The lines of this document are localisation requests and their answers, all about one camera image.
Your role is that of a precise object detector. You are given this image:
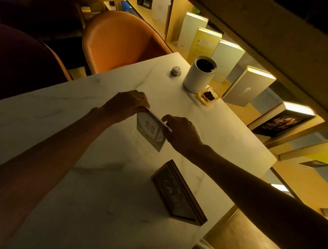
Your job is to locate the person's left hand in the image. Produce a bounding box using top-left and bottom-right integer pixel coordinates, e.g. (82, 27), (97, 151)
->
(101, 90), (151, 124)

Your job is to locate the person's right hand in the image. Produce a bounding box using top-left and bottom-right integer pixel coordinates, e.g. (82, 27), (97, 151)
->
(161, 114), (206, 160)

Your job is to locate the grey printed card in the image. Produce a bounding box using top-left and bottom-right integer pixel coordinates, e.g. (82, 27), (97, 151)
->
(136, 106), (173, 152)

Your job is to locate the person's right forearm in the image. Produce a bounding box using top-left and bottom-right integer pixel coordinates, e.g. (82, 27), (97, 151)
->
(191, 144), (328, 249)

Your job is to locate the person's left forearm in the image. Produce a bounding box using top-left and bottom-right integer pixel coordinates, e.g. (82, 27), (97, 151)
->
(0, 107), (111, 244)

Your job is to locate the small glass dish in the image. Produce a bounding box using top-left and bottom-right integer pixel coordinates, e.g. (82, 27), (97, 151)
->
(198, 87), (220, 106)

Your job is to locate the white cylindrical canister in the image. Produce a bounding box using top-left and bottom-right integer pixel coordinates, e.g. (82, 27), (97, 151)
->
(183, 55), (218, 94)

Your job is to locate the orange leather chair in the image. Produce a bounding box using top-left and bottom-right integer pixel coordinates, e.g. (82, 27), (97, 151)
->
(82, 10), (174, 75)

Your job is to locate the dark framed table sign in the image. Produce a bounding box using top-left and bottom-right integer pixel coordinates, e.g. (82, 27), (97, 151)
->
(151, 159), (208, 227)

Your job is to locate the yellow box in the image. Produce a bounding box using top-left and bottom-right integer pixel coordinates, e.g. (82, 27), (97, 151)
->
(186, 27), (223, 65)

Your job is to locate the tall white box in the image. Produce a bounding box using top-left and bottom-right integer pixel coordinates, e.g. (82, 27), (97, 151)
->
(176, 11), (209, 52)

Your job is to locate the grey book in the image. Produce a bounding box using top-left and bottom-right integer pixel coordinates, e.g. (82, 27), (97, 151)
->
(222, 65), (277, 107)

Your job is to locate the wide white box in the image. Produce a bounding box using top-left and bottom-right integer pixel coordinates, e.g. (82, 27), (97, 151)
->
(211, 39), (246, 84)

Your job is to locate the pale white box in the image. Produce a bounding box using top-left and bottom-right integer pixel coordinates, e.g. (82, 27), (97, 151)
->
(151, 0), (171, 25)

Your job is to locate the dark picture book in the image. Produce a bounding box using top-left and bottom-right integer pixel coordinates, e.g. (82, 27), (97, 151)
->
(247, 101), (316, 137)

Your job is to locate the dark chair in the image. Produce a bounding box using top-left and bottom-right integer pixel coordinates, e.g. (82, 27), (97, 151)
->
(0, 24), (74, 100)

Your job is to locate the wooden shelf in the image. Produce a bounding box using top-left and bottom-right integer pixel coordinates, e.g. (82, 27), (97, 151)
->
(164, 0), (328, 218)

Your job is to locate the thin dark book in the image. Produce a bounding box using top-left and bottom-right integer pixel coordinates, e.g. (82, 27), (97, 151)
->
(299, 160), (328, 169)

